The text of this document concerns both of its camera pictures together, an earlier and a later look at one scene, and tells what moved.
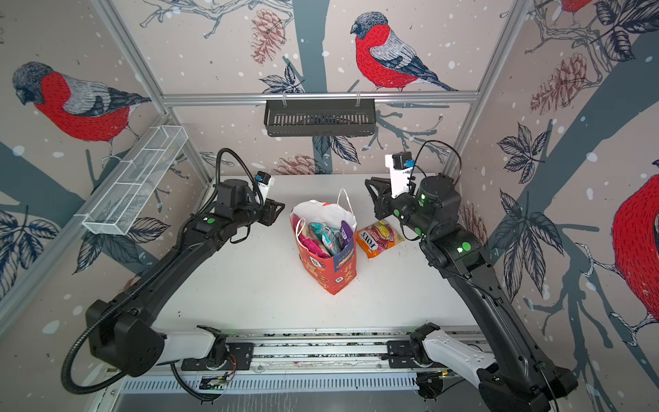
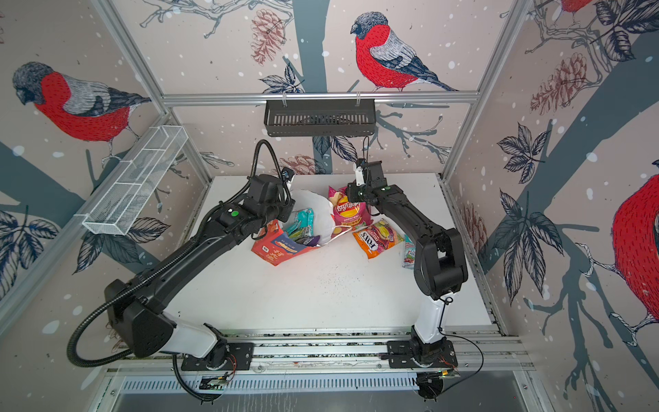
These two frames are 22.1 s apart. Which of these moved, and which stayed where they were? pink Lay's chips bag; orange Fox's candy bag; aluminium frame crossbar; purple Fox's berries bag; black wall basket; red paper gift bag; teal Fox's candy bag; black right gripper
Moved: black right gripper; red paper gift bag; purple Fox's berries bag; pink Lay's chips bag; teal Fox's candy bag
Stayed: aluminium frame crossbar; orange Fox's candy bag; black wall basket
